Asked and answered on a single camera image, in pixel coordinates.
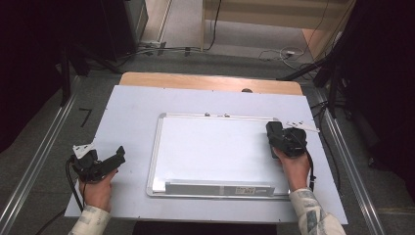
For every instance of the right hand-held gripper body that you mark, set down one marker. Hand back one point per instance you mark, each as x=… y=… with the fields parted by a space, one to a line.
x=293 y=142

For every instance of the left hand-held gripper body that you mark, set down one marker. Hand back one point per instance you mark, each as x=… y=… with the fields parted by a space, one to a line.
x=88 y=166

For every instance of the whiteboard with aluminium frame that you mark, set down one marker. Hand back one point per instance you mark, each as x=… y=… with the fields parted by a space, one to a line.
x=212 y=150

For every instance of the person's right hand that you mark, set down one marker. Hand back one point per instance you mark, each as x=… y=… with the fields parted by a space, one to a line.
x=295 y=171

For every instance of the person's left hand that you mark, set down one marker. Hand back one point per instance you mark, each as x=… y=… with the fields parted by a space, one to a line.
x=96 y=194

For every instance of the small dark round object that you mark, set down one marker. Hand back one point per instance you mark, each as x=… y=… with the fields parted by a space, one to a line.
x=247 y=90

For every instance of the black metal stand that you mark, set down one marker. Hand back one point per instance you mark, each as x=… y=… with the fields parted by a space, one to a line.
x=66 y=78
x=332 y=88

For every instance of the dark curtain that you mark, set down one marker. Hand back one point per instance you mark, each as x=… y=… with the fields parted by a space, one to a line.
x=381 y=81
x=29 y=65

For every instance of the beige wooden shelf unit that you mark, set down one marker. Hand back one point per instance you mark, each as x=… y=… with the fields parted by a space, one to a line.
x=270 y=13

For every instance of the black cabinet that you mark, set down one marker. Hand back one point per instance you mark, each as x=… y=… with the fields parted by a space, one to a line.
x=120 y=26

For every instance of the metal floor rail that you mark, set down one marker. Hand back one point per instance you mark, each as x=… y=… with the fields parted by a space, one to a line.
x=352 y=169
x=36 y=169

